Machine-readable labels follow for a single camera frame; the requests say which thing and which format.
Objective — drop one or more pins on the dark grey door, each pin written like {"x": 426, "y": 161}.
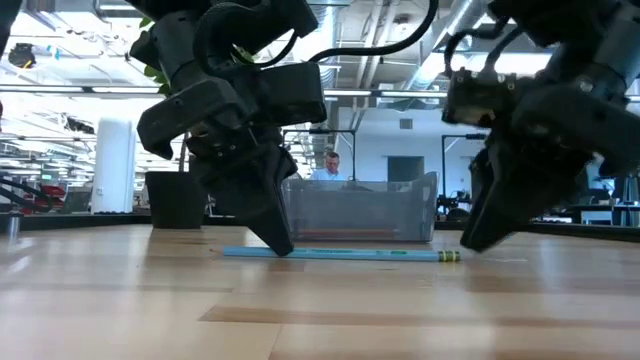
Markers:
{"x": 405, "y": 169}

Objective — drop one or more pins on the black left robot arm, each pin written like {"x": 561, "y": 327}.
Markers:
{"x": 170, "y": 40}

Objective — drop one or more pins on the person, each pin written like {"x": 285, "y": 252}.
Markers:
{"x": 327, "y": 167}

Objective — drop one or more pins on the white round pillar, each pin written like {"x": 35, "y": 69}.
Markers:
{"x": 114, "y": 165}

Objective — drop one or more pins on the green plant in black pot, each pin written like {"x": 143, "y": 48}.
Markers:
{"x": 175, "y": 200}

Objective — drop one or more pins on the blue pencil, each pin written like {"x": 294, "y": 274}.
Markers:
{"x": 350, "y": 254}

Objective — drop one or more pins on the black metal stand frame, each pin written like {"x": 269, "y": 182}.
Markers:
{"x": 443, "y": 170}

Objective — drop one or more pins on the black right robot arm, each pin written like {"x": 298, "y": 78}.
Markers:
{"x": 575, "y": 20}

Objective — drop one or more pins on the grey translucent plastic bin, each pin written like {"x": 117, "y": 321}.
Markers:
{"x": 360, "y": 210}

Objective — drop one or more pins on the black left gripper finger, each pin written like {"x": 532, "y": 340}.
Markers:
{"x": 250, "y": 195}
{"x": 288, "y": 162}

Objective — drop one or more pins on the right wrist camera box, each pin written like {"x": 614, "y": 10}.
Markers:
{"x": 475, "y": 97}

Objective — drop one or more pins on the background work desk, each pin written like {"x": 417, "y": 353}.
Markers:
{"x": 600, "y": 212}

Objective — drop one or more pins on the black aluminium table frame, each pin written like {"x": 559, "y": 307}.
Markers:
{"x": 75, "y": 221}

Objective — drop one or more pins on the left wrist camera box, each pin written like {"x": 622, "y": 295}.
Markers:
{"x": 292, "y": 95}

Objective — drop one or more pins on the silver metal post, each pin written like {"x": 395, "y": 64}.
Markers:
{"x": 12, "y": 227}

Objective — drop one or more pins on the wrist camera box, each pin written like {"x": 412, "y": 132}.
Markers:
{"x": 475, "y": 97}
{"x": 292, "y": 95}

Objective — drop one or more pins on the silver ventilation duct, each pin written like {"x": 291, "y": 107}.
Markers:
{"x": 332, "y": 30}

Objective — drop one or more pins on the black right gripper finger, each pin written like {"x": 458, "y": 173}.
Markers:
{"x": 480, "y": 170}
{"x": 520, "y": 190}

